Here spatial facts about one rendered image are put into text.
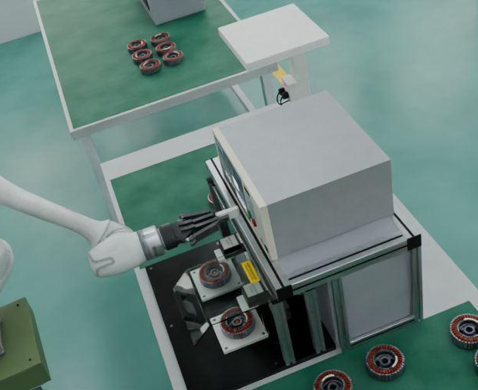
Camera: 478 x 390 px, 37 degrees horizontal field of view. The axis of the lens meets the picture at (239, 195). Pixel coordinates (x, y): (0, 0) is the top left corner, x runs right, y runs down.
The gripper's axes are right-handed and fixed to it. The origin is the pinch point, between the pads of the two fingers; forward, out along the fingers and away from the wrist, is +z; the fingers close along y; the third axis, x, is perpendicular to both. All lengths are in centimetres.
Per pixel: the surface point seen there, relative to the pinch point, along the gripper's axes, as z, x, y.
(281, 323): 3.4, -25.5, 23.4
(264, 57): 42, -1, -81
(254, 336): -3.0, -43.0, 10.1
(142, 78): 3, -46, -182
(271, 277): 4.3, -9.7, 20.3
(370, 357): 25, -42, 34
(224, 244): -0.4, -29.1, -20.3
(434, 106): 168, -121, -170
